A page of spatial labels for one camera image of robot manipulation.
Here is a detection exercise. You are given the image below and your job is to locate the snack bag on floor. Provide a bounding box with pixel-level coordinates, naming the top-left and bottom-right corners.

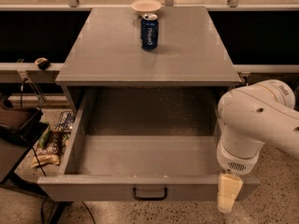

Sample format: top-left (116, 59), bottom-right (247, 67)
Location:
top-left (31, 146), bottom-right (60, 167)

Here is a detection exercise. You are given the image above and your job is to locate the grey top drawer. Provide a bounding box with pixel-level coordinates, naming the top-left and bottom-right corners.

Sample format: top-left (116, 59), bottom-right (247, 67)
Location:
top-left (36, 87), bottom-right (261, 203)

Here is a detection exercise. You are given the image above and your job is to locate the blue soda can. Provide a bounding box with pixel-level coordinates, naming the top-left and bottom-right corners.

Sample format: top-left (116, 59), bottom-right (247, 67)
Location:
top-left (140, 13), bottom-right (159, 50)

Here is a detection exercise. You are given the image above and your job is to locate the black tape measure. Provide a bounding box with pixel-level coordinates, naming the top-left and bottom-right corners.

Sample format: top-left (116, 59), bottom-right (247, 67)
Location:
top-left (35, 58), bottom-right (50, 70)

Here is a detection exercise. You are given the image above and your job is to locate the grey drawer cabinet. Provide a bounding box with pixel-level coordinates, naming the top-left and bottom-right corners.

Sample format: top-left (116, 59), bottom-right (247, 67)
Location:
top-left (56, 7), bottom-right (241, 111)

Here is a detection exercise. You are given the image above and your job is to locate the white ceramic bowl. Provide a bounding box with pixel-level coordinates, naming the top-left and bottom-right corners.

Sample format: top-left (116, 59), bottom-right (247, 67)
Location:
top-left (131, 0), bottom-right (162, 16)

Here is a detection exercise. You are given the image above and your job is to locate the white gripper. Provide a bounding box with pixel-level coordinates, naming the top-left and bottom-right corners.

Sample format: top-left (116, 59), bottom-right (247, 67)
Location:
top-left (217, 143), bottom-right (261, 214)

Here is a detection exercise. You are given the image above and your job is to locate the black floor cable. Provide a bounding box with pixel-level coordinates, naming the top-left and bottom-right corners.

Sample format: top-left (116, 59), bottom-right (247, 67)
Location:
top-left (31, 147), bottom-right (96, 224)

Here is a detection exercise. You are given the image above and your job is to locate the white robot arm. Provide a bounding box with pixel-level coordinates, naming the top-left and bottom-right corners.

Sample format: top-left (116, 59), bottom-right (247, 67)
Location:
top-left (217, 79), bottom-right (299, 214)

